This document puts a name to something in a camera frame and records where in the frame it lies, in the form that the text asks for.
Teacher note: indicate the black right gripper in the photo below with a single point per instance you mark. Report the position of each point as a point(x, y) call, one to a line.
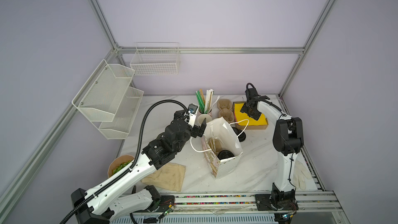
point(251, 114)

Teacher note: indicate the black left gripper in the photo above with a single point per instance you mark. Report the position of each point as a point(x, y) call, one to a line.
point(196, 130)

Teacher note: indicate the paper cups black sleeve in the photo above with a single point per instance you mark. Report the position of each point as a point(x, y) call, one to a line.
point(204, 117)

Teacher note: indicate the pulp two-cup carrier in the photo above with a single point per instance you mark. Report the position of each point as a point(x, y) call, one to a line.
point(215, 145)

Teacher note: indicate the cartoon animal paper gift bag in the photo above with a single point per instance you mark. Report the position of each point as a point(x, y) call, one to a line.
point(224, 131)

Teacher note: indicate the black plastic cup lids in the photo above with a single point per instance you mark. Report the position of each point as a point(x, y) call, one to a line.
point(240, 135)

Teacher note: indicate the green paper cup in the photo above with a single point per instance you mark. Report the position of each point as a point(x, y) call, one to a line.
point(225, 154)

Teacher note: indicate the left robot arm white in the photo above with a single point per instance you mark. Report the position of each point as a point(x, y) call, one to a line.
point(106, 202)

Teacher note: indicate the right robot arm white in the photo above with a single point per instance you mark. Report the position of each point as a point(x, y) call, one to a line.
point(287, 140)

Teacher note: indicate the cardboard box yellow napkins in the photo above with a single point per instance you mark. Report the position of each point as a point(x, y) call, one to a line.
point(242, 120)

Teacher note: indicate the stacked pulp cup carriers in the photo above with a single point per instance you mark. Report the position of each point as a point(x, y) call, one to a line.
point(225, 107)

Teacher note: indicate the green wrapped straw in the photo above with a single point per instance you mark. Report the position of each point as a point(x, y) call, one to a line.
point(201, 102)

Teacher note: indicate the beige work glove left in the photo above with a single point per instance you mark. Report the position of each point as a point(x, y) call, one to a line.
point(169, 177)

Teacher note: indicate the white mesh shelf lower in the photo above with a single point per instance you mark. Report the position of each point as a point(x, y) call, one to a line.
point(120, 127)

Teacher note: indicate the white mesh shelf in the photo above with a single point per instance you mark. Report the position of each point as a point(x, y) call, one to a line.
point(120, 127)
point(99, 99)

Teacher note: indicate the kraft bowl with green plant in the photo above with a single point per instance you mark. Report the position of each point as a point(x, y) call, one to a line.
point(118, 164)

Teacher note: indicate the white mesh shelf upper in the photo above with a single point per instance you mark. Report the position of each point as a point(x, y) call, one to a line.
point(99, 99)

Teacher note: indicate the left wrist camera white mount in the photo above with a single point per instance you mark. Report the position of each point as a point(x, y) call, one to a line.
point(192, 114)

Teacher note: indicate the white wire basket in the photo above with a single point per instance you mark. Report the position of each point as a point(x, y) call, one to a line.
point(156, 59)

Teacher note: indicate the aluminium frame profiles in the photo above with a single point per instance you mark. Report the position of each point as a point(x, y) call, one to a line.
point(50, 47)

